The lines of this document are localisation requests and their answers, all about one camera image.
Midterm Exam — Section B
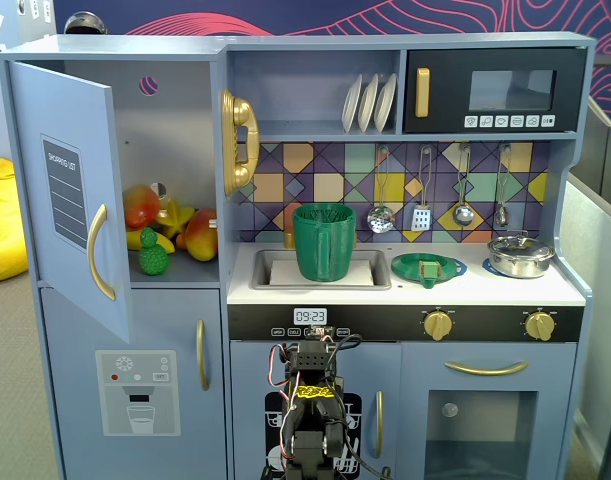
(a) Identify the green toy pineapple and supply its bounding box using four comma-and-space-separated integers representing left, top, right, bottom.
137, 227, 170, 277

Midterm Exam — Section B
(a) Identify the green ribbed cup recipient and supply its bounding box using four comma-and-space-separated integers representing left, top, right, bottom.
291, 202, 359, 282

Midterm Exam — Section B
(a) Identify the gray toy sink basin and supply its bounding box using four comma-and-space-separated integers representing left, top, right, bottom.
250, 248, 392, 291

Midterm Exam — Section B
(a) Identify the digital clock display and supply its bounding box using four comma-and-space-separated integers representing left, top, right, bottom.
292, 307, 329, 326

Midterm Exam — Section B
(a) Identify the steel skimmer ladle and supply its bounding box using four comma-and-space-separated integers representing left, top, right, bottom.
367, 145, 397, 234

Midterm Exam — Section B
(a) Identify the red yellow toy mango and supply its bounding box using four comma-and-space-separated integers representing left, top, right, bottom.
184, 208, 220, 262

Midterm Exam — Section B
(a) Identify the steel slotted spatula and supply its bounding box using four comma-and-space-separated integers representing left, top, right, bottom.
410, 144, 433, 232

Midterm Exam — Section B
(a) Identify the yellow toy star fruit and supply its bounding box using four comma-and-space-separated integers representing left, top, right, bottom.
157, 198, 196, 240

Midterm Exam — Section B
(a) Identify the white toy plate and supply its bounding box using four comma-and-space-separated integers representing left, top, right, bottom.
357, 73, 381, 134
373, 72, 398, 134
341, 73, 365, 134

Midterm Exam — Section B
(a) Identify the gold toy telephone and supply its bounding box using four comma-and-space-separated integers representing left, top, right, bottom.
220, 88, 260, 197

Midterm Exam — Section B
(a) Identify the yellow label tape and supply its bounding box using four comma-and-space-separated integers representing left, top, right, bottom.
293, 384, 332, 400

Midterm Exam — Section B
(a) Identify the gold stove knob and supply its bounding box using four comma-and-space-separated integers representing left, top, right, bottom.
524, 310, 556, 343
423, 309, 454, 342

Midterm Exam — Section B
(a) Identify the steel soup ladle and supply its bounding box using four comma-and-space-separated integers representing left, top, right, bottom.
452, 144, 475, 226

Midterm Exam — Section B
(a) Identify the red apple toy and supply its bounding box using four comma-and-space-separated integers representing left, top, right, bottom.
122, 183, 161, 230

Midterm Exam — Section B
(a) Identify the yellow toy banana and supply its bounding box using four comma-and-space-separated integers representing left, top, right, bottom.
125, 228, 176, 255

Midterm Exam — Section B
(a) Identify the blue dishwasher door with print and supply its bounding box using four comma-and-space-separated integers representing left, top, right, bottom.
229, 341, 402, 480

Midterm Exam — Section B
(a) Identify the black microwave door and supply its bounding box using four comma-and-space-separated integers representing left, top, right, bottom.
402, 47, 589, 134

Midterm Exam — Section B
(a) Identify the steel serving spoon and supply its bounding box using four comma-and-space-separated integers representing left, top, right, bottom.
494, 144, 512, 227

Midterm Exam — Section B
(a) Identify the steel pot with lid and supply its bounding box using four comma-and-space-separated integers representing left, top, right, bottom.
486, 230, 556, 279

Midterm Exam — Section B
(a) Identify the blue oven door with window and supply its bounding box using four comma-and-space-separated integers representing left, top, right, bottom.
400, 342, 579, 480

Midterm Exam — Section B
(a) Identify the blue door with dispenser print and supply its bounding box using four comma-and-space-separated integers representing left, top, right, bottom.
39, 288, 227, 480

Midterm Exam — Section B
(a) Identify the gray partition panel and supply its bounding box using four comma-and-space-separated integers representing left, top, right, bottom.
559, 94, 611, 480

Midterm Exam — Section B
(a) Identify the blue door with shopping list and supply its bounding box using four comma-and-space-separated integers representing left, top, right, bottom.
7, 60, 132, 345

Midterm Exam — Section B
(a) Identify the yellow bean bag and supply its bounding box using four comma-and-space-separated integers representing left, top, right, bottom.
0, 157, 30, 285

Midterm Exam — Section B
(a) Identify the black dome helmet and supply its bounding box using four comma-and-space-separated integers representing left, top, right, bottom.
64, 12, 109, 36

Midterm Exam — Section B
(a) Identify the green round lid with handle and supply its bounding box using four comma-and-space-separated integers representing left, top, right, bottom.
390, 252, 461, 290

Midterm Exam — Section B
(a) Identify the red white servo cable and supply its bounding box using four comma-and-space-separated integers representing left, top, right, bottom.
268, 343, 292, 390

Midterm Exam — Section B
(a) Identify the gold freezer door handle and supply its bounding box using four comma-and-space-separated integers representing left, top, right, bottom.
195, 319, 210, 392

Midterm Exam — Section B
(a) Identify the gold microwave door handle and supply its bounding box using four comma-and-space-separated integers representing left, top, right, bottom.
415, 67, 431, 119

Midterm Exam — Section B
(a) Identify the gold dishwasher door handle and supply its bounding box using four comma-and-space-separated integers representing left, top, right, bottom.
373, 390, 385, 460

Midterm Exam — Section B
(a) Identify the gold curved cabinet door handle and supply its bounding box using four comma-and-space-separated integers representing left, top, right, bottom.
87, 203, 117, 302

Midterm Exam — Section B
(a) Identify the gold oven door handle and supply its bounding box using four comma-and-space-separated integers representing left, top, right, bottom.
443, 360, 530, 377

